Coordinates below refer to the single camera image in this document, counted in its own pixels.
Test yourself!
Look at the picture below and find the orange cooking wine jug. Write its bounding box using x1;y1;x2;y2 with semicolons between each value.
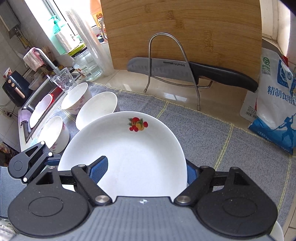
90;0;108;41

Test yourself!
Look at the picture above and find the blue white salt bag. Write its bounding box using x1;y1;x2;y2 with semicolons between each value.
240;48;295;154

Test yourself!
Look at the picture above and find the plastic cup stack tall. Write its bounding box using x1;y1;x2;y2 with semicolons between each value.
66;9;114;76

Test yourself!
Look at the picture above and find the bamboo cutting board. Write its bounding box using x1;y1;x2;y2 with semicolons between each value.
101;1;262;79

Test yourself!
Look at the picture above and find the black air fryer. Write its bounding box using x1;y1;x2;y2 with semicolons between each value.
2;71;33;107

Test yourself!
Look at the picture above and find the pink dish cloth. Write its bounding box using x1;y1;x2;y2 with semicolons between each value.
23;47;44;72

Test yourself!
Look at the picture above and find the white plate back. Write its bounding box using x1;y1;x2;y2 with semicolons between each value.
58;111;187;199

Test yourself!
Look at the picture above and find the glass jar yellow lid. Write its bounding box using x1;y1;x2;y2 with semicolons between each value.
68;43;103;81

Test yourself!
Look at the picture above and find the white plate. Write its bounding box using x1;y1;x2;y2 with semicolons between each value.
270;221;284;241
58;111;187;199

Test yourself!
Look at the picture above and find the clear glass mug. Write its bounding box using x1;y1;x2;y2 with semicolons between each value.
51;67;77;93

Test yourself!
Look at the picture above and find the metal wire board stand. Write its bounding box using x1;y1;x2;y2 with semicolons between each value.
144;32;213;110

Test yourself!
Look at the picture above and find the green detergent bottle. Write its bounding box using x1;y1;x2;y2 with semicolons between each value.
50;15;70;53

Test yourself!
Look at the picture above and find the steel sink faucet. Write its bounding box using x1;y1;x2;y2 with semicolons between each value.
34;48;60;74

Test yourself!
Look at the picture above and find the white floral bowl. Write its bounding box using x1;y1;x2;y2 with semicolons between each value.
61;82;92;115
38;116;70;154
75;91;119;131

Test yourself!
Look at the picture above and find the grey checked dish mat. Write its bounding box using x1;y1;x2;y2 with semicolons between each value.
89;83;295;227

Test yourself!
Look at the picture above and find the kitchen knife black handle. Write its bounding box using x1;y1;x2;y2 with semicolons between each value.
126;57;260;93

